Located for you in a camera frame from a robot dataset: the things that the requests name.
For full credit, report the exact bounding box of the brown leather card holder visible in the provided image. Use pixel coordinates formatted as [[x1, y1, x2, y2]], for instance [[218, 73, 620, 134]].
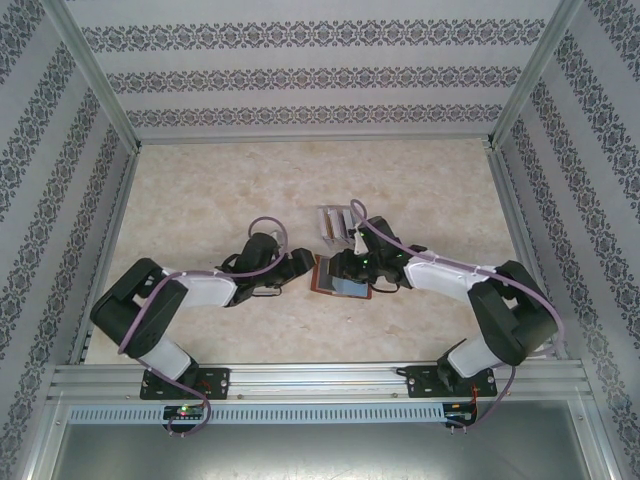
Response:
[[309, 253, 374, 301]]

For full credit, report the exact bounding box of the clear acrylic card stand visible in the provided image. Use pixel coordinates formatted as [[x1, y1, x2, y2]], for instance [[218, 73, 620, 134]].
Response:
[[315, 203, 362, 250]]

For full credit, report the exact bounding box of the circuit board with green light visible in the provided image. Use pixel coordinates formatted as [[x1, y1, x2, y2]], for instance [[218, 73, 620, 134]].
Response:
[[163, 404, 208, 421]]

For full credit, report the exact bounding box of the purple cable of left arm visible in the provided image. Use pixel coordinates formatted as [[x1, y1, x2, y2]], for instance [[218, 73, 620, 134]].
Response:
[[118, 216, 290, 440]]

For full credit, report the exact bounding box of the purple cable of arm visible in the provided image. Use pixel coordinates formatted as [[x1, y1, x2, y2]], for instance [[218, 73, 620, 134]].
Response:
[[349, 198, 564, 432], [118, 216, 290, 440]]

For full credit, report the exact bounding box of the aluminium mounting rail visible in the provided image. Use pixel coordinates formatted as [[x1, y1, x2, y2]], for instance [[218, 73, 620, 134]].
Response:
[[47, 360, 596, 402]]

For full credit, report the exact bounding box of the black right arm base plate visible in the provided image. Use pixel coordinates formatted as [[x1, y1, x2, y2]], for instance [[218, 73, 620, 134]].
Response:
[[404, 363, 500, 400]]

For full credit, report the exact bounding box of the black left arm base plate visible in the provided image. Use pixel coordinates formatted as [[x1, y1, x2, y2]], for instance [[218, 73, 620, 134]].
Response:
[[140, 366, 232, 402]]

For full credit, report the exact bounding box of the aluminium table side rail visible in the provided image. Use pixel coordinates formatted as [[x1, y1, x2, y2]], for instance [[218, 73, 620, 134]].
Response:
[[67, 147, 144, 366], [484, 144, 571, 361]]

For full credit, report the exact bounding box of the slotted grey cable duct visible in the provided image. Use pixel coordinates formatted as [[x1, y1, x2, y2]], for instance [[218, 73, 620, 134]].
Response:
[[66, 402, 447, 425]]

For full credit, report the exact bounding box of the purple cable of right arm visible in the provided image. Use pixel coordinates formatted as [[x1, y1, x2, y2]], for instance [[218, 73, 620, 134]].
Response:
[[349, 198, 564, 432]]

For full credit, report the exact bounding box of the aluminium frame post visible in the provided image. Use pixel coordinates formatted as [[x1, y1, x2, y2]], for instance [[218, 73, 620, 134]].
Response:
[[484, 0, 586, 151], [39, 0, 144, 151]]

